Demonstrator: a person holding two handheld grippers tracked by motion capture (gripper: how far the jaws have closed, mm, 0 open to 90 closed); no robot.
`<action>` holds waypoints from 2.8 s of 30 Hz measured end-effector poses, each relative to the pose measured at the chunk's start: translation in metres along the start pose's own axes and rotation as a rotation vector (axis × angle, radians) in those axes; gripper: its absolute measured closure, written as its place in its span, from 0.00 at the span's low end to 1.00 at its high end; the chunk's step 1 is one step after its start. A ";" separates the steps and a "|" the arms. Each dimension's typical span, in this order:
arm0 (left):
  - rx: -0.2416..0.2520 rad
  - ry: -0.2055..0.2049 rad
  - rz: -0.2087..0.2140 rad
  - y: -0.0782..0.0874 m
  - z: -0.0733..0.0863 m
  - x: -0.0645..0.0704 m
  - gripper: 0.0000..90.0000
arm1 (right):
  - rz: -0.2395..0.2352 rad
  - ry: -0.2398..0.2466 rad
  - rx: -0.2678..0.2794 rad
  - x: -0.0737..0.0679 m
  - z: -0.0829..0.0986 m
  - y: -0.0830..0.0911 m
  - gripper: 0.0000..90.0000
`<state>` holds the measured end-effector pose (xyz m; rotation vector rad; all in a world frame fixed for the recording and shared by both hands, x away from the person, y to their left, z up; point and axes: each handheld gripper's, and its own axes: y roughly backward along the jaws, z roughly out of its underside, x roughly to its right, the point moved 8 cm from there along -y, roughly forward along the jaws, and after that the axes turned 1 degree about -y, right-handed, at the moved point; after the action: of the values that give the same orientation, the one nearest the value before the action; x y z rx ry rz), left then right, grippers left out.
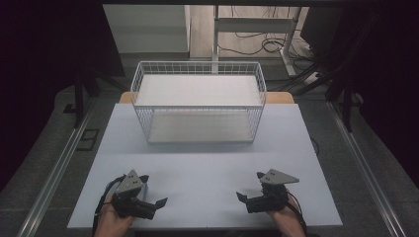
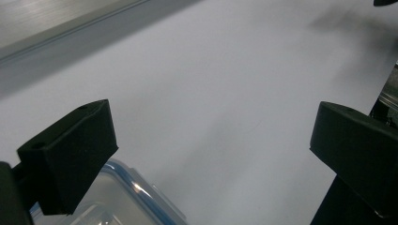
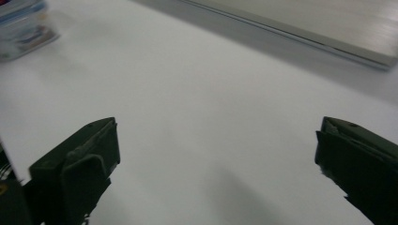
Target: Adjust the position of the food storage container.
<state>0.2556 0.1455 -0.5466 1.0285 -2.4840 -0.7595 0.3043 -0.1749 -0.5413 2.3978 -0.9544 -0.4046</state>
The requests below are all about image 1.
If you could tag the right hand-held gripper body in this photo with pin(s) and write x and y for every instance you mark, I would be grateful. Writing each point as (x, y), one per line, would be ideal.
(273, 199)

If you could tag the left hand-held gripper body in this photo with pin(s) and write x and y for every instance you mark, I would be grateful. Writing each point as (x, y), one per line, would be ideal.
(129, 184)

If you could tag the person's right hand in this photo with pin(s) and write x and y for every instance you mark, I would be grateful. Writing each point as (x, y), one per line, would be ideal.
(288, 220)

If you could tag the person's left hand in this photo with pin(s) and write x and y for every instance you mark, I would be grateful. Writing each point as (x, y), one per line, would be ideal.
(110, 225)

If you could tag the wooden table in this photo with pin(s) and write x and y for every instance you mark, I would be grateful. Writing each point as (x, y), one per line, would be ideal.
(280, 97)

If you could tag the black stand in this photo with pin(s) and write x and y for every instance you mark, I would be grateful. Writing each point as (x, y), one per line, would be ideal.
(78, 95)
(346, 105)

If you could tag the white power strip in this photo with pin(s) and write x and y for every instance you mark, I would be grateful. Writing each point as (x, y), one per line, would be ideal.
(311, 78)

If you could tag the black curtain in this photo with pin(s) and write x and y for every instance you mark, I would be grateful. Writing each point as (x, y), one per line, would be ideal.
(388, 72)
(39, 65)

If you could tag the black floor frame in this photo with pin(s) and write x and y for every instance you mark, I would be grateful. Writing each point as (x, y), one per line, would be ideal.
(79, 140)

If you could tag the aluminium rail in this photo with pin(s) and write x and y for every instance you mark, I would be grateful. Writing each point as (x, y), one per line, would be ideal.
(362, 168)
(54, 174)

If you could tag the white desk frame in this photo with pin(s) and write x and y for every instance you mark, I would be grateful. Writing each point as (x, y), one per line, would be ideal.
(253, 24)

